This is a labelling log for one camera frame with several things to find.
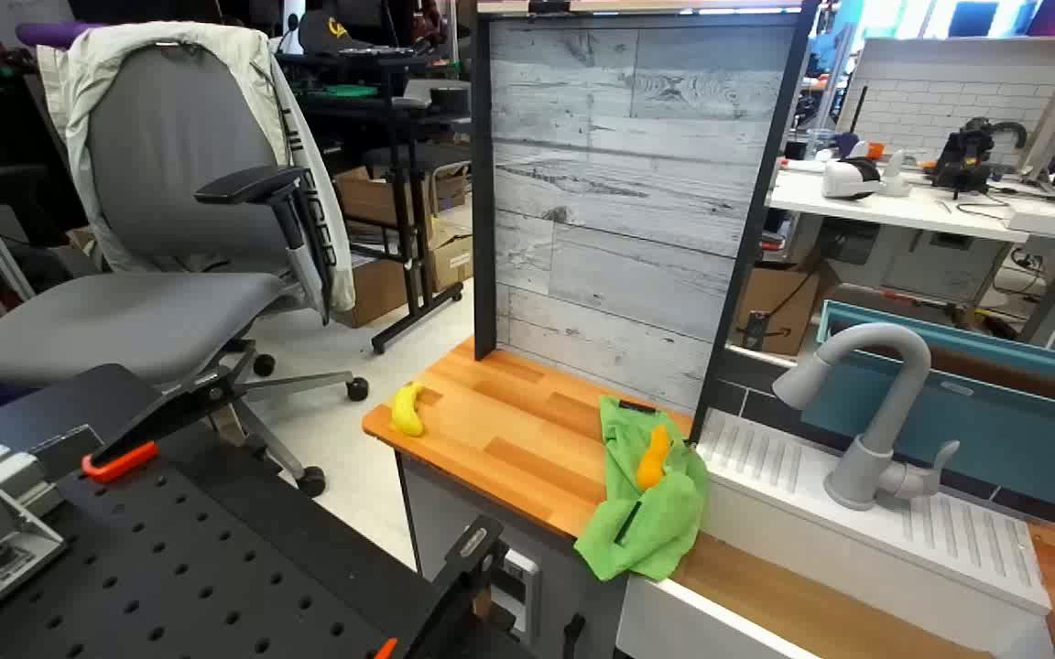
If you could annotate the grey toy faucet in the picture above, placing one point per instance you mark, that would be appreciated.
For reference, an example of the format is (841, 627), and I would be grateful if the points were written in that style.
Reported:
(888, 423)

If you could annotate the wooden toy kitchen counter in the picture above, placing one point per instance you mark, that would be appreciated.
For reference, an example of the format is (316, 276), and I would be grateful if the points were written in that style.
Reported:
(513, 426)

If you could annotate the cardboard boxes under cart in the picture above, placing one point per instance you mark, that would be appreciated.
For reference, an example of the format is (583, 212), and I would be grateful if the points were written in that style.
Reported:
(441, 232)

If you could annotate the yellow toy banana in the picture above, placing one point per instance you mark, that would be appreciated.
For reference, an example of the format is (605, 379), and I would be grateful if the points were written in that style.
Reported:
(408, 412)

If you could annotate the grey wood-look back panel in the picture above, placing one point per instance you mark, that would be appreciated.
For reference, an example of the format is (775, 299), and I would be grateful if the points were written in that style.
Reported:
(624, 206)

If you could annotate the orange toy corn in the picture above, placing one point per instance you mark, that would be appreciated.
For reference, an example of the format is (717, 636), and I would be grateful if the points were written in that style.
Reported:
(653, 459)

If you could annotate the green cloth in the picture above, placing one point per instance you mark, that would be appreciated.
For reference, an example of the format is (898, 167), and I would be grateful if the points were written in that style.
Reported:
(651, 533)

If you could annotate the black metal cart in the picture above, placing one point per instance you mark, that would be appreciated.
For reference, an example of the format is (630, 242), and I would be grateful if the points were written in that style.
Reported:
(402, 134)

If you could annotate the cardboard box under table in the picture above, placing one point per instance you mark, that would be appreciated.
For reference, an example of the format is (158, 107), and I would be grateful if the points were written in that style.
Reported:
(778, 304)

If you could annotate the pale jacket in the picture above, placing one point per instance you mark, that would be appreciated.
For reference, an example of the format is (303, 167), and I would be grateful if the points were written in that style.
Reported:
(309, 157)

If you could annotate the white toy sink basin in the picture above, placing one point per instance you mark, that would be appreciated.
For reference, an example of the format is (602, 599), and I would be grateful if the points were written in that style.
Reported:
(797, 537)

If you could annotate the white device on table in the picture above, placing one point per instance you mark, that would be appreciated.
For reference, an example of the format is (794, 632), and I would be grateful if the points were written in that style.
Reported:
(851, 178)

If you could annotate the black cap yellow logo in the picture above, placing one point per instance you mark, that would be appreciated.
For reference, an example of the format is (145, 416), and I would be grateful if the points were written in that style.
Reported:
(326, 33)

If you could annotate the grey office chair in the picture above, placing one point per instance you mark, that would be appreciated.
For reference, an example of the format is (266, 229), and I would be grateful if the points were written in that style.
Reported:
(149, 304)

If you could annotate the white lab table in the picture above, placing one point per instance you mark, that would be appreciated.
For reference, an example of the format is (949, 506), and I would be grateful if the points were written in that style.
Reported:
(917, 206)

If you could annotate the black perforated table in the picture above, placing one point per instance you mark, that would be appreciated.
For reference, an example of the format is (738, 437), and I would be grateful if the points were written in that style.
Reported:
(183, 574)

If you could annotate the teal plastic bin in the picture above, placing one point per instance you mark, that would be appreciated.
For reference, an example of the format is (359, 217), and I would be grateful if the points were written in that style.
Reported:
(992, 434)

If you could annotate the black device on table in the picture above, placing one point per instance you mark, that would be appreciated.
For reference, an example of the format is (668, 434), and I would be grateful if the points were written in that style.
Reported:
(972, 152)

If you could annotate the white pegboard panel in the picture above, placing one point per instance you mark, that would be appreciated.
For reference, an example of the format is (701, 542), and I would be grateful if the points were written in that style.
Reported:
(953, 91)

